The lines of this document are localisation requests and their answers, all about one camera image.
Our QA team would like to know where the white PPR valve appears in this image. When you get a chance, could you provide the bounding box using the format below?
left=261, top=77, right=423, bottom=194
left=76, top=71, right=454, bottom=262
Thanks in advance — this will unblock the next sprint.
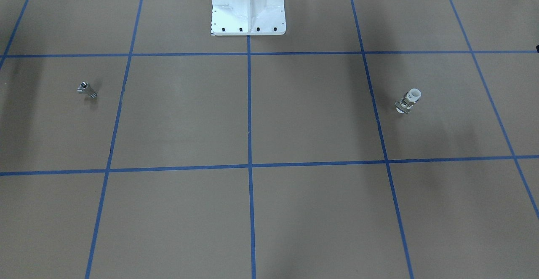
left=394, top=88, right=422, bottom=114

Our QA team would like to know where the small metal pipe fitting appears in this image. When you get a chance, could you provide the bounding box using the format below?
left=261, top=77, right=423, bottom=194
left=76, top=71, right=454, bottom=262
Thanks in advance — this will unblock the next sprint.
left=77, top=81, right=98, bottom=99

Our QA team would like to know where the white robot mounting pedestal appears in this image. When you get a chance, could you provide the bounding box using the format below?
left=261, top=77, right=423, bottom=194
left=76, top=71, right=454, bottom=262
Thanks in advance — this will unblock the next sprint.
left=211, top=0, right=287, bottom=36

